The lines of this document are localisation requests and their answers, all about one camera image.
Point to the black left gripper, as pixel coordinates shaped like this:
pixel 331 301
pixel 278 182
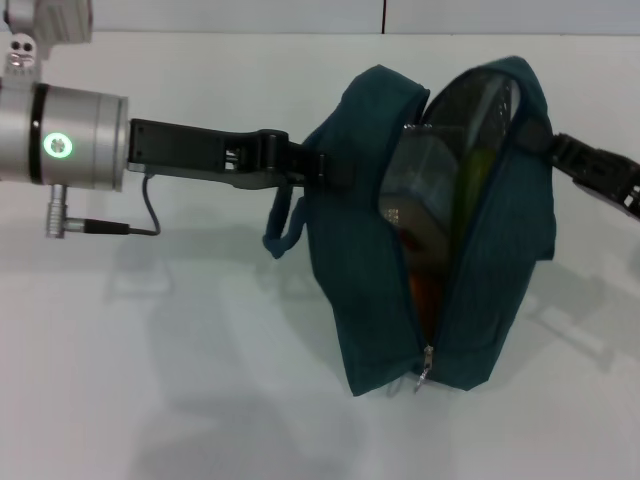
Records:
pixel 175 147

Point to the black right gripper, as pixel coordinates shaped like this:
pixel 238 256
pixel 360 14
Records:
pixel 627 200

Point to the dark teal insulated lunch bag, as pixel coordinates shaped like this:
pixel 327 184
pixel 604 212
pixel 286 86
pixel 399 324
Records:
pixel 360 250

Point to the clear blue-rimmed food container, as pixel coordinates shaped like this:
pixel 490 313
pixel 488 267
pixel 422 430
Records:
pixel 420 170

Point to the green cucumber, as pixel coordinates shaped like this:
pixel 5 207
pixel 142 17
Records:
pixel 475 190

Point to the orange pear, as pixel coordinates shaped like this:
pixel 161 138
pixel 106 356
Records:
pixel 425 305

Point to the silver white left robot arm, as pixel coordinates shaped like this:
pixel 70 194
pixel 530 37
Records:
pixel 75 140

